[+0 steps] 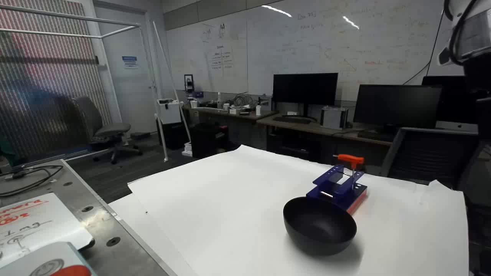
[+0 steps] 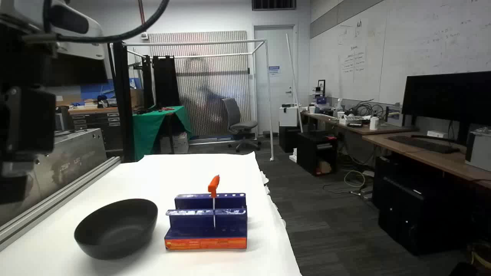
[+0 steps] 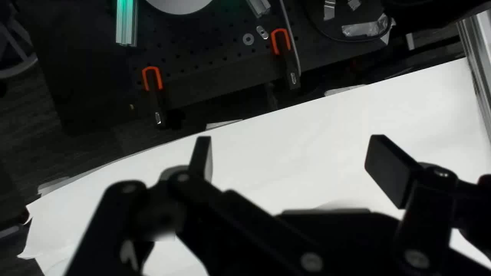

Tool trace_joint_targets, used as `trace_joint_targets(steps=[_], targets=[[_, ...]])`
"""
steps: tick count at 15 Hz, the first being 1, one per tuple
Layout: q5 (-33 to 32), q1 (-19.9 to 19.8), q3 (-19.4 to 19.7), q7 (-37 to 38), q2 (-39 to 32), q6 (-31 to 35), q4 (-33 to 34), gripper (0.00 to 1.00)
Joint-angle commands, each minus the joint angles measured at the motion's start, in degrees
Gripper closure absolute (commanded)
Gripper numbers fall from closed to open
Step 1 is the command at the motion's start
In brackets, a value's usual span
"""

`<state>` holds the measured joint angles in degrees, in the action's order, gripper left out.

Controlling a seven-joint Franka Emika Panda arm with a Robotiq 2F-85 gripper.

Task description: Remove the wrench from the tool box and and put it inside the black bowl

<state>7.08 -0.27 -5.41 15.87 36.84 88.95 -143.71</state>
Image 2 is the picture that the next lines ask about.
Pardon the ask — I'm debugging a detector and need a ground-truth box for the black bowl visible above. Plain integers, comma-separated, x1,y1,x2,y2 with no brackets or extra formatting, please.
72,198,159,261

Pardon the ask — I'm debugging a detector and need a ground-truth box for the white box on desk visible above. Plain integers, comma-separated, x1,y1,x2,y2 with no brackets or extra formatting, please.
463,128,491,174

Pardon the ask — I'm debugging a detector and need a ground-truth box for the grey office chair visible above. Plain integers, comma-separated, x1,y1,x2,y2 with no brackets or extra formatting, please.
225,97,262,154

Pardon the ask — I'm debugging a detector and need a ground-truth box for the white door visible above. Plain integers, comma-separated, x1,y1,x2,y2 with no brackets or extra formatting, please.
253,23,299,137

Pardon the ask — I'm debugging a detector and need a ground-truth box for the blurred seated person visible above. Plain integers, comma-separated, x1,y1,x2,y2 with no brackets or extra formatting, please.
182,57,233,140

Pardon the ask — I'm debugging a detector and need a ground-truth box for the small black cabinet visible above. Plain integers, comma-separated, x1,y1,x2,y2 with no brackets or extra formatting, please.
294,131,339,178

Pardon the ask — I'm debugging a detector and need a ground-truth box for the white paper table cover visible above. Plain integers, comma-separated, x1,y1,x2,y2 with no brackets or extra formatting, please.
0,152,304,276

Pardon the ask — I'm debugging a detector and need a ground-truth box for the black upright panel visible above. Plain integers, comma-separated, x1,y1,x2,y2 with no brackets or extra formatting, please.
150,54,182,111

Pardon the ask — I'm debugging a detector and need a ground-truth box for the ceiling air vent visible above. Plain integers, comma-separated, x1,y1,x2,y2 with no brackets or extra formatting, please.
250,0,297,13

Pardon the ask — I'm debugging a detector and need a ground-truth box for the black keyboard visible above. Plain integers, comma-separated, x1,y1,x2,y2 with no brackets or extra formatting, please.
388,134,462,155

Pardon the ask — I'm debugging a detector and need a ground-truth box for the wooden desk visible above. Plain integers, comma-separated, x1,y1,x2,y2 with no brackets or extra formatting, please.
301,111,491,188

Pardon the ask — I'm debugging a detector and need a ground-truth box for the black computer monitor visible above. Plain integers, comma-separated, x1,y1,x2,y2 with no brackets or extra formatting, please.
400,69,491,131

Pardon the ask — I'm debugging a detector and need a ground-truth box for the black equipment block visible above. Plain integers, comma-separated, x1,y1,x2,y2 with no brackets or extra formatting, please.
0,85,57,206

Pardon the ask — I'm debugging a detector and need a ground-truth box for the white pipe frame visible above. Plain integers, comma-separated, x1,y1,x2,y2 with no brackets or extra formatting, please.
124,39,276,163

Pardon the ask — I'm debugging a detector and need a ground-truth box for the black vertical post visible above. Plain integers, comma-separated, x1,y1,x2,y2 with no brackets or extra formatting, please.
110,42,138,165

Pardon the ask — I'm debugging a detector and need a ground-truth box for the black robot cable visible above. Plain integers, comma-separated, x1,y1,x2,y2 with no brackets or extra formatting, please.
41,0,172,45

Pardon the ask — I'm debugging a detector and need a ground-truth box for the aluminium rail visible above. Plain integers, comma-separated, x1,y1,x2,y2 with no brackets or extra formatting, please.
0,155,123,249

